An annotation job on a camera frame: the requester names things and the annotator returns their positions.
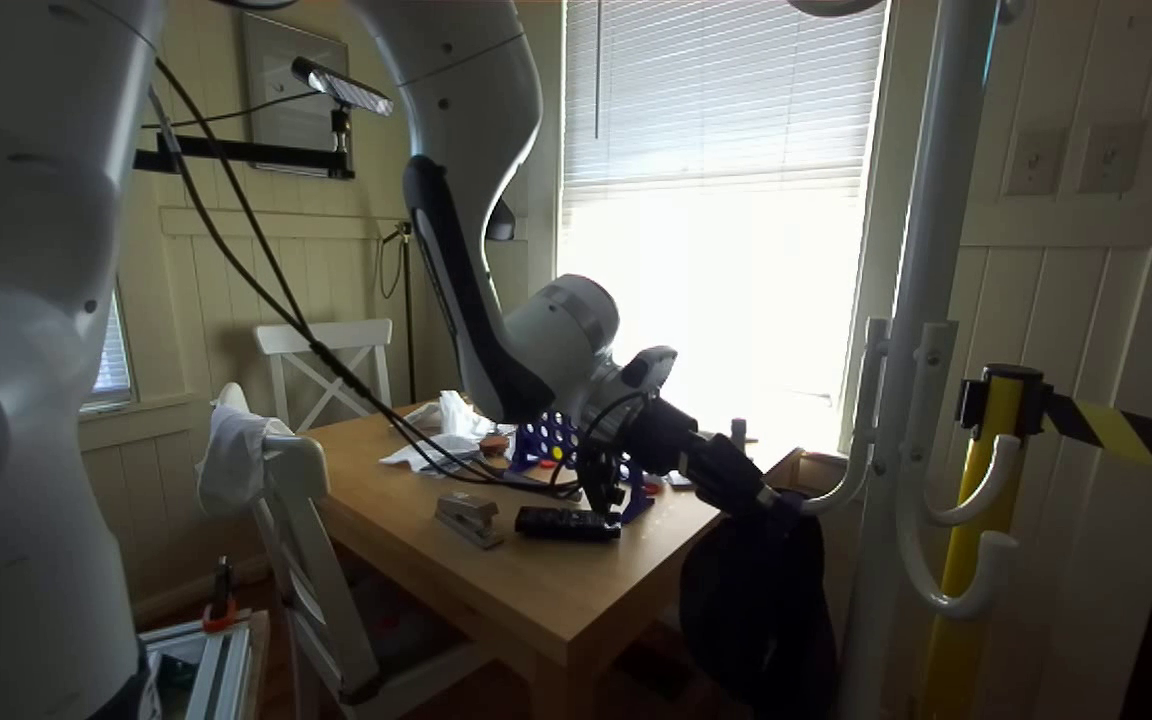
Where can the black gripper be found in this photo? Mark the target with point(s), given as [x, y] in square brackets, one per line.
[670, 440]

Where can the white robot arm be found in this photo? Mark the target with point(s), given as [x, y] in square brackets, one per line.
[75, 77]

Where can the blue connect four grid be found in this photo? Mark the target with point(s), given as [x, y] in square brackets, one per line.
[546, 454]

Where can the black remote control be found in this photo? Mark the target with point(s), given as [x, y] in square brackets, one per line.
[564, 527]

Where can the grey stapler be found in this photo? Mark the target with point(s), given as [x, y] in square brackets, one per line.
[470, 518]

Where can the white paper sheets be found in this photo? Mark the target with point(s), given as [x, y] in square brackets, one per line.
[445, 435]

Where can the white coat rack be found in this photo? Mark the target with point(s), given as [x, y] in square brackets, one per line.
[900, 375]

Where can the white far chair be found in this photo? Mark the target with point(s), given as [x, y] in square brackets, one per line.
[342, 376]

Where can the white window blind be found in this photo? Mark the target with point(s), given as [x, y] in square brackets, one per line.
[698, 89]

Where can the white cloth on chair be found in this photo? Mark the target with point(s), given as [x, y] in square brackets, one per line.
[232, 456]

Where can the white door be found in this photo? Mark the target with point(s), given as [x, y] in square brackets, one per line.
[1057, 275]

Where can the black yellow barrier tape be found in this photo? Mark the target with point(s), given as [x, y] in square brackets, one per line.
[1115, 429]

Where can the near yellow barrier post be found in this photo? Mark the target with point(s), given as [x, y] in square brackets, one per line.
[1001, 415]

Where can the black camera boom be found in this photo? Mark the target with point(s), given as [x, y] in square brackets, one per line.
[303, 126]

